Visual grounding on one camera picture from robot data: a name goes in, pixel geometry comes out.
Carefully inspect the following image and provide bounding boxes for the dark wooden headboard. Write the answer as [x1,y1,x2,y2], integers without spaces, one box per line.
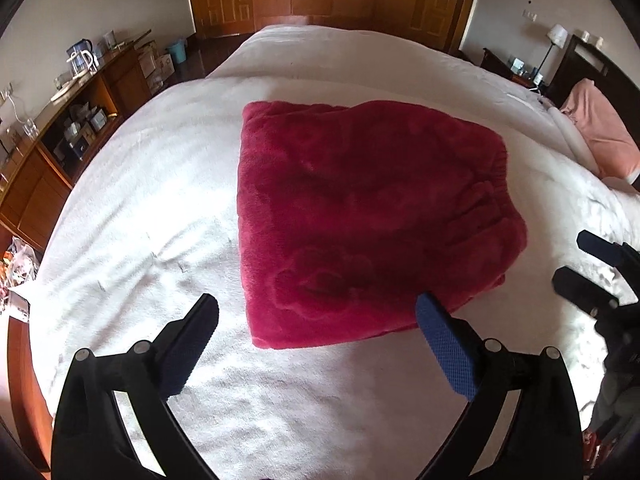
[546,35,639,117]

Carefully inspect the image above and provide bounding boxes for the electric kettle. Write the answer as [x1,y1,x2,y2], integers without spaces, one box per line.
[66,39,98,78]

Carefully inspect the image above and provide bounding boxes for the white pillow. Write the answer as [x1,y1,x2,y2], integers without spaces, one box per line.
[547,106,600,177]

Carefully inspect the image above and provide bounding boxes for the white bedside lamp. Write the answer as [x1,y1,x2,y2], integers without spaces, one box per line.
[534,24,568,86]

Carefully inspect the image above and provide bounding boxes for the red fleece pants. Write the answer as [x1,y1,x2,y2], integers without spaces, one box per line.
[237,101,527,350]

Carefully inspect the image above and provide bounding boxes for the pink pillow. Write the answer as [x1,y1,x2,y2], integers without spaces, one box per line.
[560,78,639,184]

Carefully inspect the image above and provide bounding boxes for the dark wooden nightstand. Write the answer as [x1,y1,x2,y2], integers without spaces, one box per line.
[480,48,537,90]

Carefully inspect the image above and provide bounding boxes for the wooden side cabinet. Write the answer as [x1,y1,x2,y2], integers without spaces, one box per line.
[1,35,151,252]

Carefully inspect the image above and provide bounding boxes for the blue waste bin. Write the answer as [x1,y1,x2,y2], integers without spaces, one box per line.
[166,38,186,65]

